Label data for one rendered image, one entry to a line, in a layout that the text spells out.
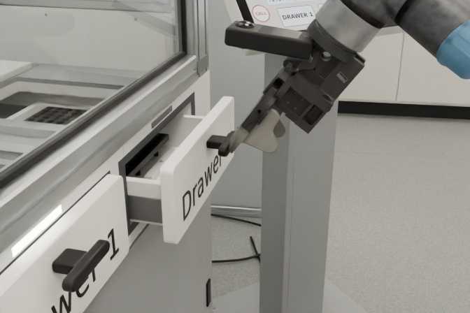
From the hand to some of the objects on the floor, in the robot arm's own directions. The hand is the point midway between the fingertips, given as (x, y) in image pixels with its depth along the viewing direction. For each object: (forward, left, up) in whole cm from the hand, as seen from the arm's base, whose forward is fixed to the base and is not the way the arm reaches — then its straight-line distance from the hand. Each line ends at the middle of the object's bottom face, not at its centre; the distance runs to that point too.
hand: (235, 137), depth 78 cm
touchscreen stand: (-27, -51, -95) cm, 112 cm away
